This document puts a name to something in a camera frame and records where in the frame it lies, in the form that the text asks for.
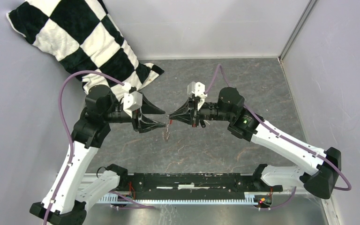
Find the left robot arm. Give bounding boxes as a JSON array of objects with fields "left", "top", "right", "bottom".
[{"left": 30, "top": 85, "right": 165, "bottom": 225}]

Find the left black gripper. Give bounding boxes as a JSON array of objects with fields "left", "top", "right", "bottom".
[{"left": 103, "top": 92, "right": 166, "bottom": 134}]

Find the corner aluminium profile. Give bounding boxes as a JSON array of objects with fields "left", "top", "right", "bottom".
[{"left": 278, "top": 0, "right": 318, "bottom": 63}]

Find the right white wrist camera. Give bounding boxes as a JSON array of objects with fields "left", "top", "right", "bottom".
[{"left": 187, "top": 82, "right": 207, "bottom": 110}]

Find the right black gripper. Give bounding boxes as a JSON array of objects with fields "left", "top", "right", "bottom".
[{"left": 169, "top": 96, "right": 233, "bottom": 128}]

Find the black white checkered cloth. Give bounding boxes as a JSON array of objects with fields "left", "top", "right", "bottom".
[{"left": 7, "top": 0, "right": 164, "bottom": 99}]

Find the aluminium frame rail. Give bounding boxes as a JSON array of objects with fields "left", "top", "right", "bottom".
[{"left": 74, "top": 172, "right": 333, "bottom": 203}]

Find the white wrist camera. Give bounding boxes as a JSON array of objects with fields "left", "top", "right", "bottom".
[
  {"left": 187, "top": 82, "right": 207, "bottom": 110},
  {"left": 123, "top": 91, "right": 143, "bottom": 118}
]

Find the key with black head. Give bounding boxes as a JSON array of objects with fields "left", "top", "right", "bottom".
[{"left": 199, "top": 120, "right": 210, "bottom": 128}]

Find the toothed cable duct strip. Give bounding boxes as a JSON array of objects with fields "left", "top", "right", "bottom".
[{"left": 97, "top": 193, "right": 267, "bottom": 206}]

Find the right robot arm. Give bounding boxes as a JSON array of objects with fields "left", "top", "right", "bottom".
[{"left": 169, "top": 87, "right": 341, "bottom": 199}]

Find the keyring loop with red tag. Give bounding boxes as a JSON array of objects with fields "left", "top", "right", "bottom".
[{"left": 162, "top": 115, "right": 172, "bottom": 142}]

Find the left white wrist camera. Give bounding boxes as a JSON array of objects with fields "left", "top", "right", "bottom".
[{"left": 123, "top": 91, "right": 143, "bottom": 118}]

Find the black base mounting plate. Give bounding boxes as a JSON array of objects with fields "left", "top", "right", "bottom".
[{"left": 113, "top": 173, "right": 283, "bottom": 200}]

